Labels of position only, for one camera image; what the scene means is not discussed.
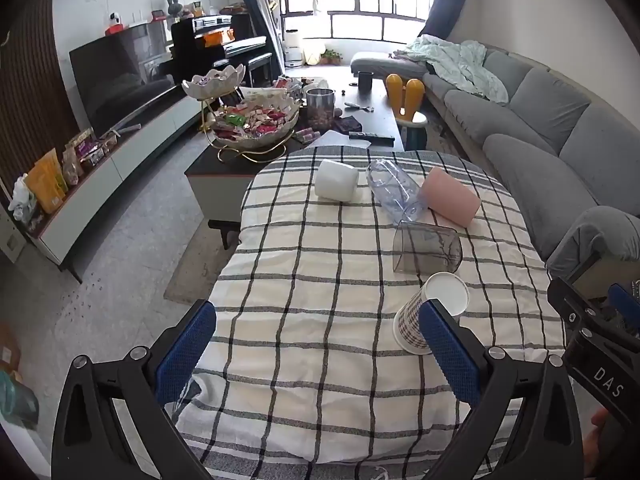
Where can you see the dark coffee table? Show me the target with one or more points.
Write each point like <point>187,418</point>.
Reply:
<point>375,117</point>

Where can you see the yellow rabbit ear stool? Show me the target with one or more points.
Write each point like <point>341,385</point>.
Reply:
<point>407,97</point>

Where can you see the potted plant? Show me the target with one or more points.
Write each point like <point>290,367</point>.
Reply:
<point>331,56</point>

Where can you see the light green blanket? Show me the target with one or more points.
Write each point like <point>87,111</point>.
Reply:
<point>460,67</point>

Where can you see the black framed window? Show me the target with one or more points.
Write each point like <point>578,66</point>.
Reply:
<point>357,10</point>

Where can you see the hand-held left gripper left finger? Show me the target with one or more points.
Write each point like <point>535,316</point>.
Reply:
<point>186,349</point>

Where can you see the grey transparent cup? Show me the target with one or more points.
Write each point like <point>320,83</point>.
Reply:
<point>426,250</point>

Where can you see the black television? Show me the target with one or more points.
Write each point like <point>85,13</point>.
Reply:
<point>117,75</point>

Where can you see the purple snack bag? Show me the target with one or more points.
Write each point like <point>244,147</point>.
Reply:
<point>87,147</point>

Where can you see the black piano bench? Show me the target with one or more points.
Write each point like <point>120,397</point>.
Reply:
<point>259,65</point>

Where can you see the white air purifier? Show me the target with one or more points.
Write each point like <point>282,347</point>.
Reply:
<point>292,50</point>

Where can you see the beige rug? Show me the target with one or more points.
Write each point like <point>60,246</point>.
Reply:
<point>197,265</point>

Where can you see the white plastic bag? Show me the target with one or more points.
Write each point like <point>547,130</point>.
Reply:
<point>24,200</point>

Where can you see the orange snack bag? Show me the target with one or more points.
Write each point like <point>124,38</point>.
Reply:
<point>46,182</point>

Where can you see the white cup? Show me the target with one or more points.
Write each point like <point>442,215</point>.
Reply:
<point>336,180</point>

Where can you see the cardboard box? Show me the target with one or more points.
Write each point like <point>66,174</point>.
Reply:
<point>7,347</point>

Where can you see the white television cabinet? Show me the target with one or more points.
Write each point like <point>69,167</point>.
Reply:
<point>125,160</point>

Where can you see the black piano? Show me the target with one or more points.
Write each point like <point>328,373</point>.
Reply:
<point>210,55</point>

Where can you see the checked white blanket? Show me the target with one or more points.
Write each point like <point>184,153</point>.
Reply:
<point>310,280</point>

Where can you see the pink cup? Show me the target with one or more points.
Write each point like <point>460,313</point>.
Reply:
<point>450,195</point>

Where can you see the clear plastic cup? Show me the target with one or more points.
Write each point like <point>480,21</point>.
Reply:
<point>394,189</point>

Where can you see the grey sofa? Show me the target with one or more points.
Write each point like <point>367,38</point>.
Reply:
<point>540,102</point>

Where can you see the white paper sheet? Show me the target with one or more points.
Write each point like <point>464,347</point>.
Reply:
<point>340,141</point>

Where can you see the dark cup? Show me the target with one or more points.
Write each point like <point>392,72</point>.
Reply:
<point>365,81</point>

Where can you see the tiered snack bowl stand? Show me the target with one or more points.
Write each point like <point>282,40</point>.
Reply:
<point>250,120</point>

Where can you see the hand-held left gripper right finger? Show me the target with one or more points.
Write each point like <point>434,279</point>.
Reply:
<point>447,351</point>

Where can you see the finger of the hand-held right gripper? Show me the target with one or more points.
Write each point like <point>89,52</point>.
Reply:
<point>575,302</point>
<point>622,305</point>

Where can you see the green plastic bag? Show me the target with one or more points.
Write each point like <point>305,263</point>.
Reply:
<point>17,397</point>

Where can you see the grey rabbit figure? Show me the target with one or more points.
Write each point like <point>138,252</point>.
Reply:
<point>173,5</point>

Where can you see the black remote control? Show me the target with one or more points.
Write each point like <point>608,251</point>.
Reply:
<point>370,136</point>

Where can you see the person's right hand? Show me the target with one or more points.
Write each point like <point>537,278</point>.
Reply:
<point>596,442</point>

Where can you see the blue curtain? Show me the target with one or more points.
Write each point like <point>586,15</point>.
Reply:
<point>445,0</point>
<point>252,0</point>

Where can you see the plaid paper cup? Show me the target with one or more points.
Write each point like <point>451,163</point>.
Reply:
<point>412,322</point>

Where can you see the glass jar of nuts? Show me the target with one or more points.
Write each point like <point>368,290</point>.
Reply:
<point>319,110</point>

